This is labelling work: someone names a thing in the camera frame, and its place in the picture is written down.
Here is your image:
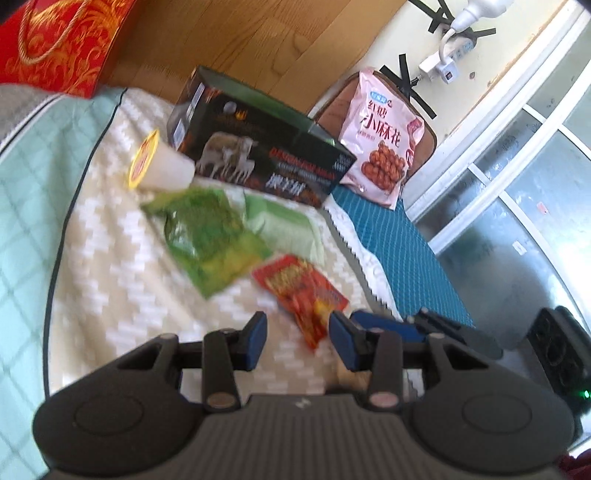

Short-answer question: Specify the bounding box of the red gift bag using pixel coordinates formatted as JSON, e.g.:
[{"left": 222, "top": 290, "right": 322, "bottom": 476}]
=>
[{"left": 0, "top": 0, "right": 139, "bottom": 99}]

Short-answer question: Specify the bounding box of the black tape cross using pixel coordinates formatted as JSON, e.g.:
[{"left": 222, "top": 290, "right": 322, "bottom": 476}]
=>
[{"left": 379, "top": 53, "right": 438, "bottom": 119}]

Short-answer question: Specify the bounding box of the dark red cloth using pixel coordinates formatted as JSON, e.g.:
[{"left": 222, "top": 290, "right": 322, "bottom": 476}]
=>
[{"left": 558, "top": 450, "right": 591, "bottom": 480}]

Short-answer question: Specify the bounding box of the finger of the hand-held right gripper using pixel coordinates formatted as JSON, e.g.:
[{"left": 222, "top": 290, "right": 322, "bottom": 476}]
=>
[
  {"left": 349, "top": 310, "right": 428, "bottom": 343},
  {"left": 413, "top": 308, "right": 505, "bottom": 361}
]

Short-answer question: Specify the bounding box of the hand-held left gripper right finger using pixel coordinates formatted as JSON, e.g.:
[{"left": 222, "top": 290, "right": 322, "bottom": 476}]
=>
[{"left": 329, "top": 311, "right": 491, "bottom": 413}]

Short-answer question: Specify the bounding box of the white window frame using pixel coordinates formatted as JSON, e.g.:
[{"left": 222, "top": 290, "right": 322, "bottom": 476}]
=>
[{"left": 406, "top": 0, "right": 591, "bottom": 352}]

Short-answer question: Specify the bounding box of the beige patterned blanket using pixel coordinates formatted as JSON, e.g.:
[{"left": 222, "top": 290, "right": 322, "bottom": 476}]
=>
[{"left": 46, "top": 88, "right": 402, "bottom": 398}]

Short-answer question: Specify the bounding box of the blue checkered mat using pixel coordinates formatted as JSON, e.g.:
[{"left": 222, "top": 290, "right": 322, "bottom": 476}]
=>
[{"left": 323, "top": 185, "right": 476, "bottom": 333}]

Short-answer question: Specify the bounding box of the red snack packet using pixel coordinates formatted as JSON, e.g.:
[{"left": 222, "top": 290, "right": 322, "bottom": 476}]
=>
[{"left": 252, "top": 254, "right": 350, "bottom": 352}]

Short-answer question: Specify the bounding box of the brown seat cushion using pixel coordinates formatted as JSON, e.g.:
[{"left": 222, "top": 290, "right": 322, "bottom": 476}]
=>
[{"left": 307, "top": 69, "right": 438, "bottom": 185}]

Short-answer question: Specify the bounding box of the wooden headboard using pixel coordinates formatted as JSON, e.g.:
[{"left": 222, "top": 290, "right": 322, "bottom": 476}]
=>
[{"left": 99, "top": 0, "right": 409, "bottom": 116}]

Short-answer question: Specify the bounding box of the black printed cardboard box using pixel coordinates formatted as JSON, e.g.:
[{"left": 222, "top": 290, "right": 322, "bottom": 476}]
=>
[{"left": 167, "top": 65, "right": 358, "bottom": 209}]

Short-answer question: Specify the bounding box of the pink snack bag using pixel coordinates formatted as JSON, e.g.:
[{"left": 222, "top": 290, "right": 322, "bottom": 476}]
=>
[{"left": 339, "top": 68, "right": 426, "bottom": 212}]

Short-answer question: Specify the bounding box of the white power strip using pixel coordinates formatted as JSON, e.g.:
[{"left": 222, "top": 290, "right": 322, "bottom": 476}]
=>
[{"left": 443, "top": 37, "right": 477, "bottom": 62}]

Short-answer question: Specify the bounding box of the mint checked quilt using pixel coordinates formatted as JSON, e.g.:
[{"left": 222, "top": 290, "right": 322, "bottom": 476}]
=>
[{"left": 0, "top": 85, "right": 127, "bottom": 480}]

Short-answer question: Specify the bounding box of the white charger plug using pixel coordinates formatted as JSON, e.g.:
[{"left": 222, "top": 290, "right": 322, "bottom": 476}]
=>
[{"left": 418, "top": 52, "right": 459, "bottom": 85}]

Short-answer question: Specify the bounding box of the light green snack packet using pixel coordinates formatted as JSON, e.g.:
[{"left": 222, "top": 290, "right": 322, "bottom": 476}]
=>
[{"left": 242, "top": 194, "right": 326, "bottom": 266}]

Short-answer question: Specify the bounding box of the white cup with yellow lid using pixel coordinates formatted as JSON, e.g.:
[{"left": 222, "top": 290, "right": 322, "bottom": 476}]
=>
[{"left": 128, "top": 129, "right": 197, "bottom": 191}]

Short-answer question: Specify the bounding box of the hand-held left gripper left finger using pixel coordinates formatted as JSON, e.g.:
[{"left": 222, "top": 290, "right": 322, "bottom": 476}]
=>
[{"left": 115, "top": 311, "right": 269, "bottom": 413}]

